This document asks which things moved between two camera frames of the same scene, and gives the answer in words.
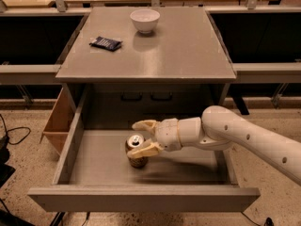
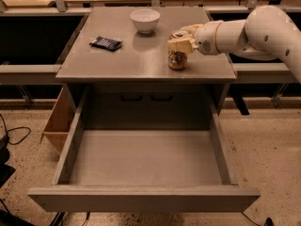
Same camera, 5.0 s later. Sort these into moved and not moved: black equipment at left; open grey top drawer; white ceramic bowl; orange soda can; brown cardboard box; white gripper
Moved: white gripper; orange soda can
Not moved: black equipment at left; open grey top drawer; brown cardboard box; white ceramic bowl
